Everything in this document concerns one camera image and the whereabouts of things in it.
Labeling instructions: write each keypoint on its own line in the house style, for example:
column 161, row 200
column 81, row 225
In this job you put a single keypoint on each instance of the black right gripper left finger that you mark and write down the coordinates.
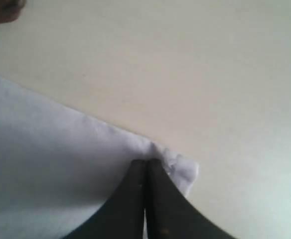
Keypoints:
column 122, row 215

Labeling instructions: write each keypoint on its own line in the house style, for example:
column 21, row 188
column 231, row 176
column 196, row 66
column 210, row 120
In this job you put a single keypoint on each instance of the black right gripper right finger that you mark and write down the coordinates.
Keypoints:
column 168, row 213

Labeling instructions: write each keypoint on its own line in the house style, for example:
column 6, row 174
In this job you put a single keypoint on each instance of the white t-shirt red lettering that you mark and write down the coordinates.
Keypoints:
column 58, row 165

